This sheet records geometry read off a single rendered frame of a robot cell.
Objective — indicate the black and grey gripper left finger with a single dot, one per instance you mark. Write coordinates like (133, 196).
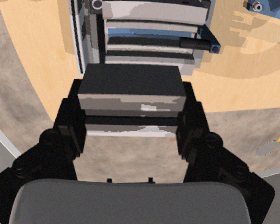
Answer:
(65, 141)

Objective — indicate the grey metal block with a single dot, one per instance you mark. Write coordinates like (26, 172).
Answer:
(140, 100)

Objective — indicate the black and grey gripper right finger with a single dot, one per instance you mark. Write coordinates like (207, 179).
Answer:
(208, 159)

